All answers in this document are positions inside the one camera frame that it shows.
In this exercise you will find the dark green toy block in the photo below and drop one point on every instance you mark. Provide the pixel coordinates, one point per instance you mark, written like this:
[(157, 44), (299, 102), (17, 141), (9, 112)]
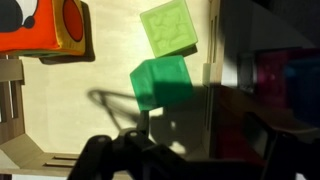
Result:
[(160, 83)]

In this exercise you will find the wooden tray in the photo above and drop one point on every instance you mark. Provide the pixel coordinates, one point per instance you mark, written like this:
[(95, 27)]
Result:
[(110, 83)]

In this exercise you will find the grey toy block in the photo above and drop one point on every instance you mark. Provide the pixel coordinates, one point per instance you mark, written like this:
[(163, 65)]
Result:
[(247, 72)]

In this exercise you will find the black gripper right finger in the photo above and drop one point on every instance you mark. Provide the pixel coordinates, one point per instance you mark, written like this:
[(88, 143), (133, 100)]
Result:
[(290, 156)]

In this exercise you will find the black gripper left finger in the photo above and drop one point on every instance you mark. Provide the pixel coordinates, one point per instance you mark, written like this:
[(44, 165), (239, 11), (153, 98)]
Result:
[(110, 156)]

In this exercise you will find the light green toy block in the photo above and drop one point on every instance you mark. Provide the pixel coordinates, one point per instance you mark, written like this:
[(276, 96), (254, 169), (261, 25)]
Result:
[(169, 28)]

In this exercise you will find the pink toy block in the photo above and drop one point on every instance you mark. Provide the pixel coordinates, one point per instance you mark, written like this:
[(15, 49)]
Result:
[(271, 78)]

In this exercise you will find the blue toy block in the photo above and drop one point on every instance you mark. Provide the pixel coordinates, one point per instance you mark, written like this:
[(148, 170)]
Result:
[(305, 90)]

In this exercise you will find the orange soft fabric cube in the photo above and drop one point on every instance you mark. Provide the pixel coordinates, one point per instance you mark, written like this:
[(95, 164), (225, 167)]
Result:
[(36, 26)]

